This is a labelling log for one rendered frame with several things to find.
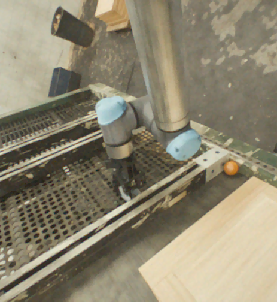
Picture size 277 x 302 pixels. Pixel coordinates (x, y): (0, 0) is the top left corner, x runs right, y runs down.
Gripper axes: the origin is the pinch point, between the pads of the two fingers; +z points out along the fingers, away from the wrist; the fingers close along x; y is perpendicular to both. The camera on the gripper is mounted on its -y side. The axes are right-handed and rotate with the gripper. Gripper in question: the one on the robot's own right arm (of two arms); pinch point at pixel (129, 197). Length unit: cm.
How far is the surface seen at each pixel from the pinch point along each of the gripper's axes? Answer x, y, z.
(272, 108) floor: 132, -19, 21
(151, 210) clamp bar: 1.3, 11.3, -2.5
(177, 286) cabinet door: -5.8, 30.1, 0.3
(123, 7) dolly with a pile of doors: 154, -243, -54
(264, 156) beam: 47, 20, -3
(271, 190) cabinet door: 35.6, 28.5, 0.4
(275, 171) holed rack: 40.5, 26.4, -3.3
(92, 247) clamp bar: -17.7, 11.3, -4.0
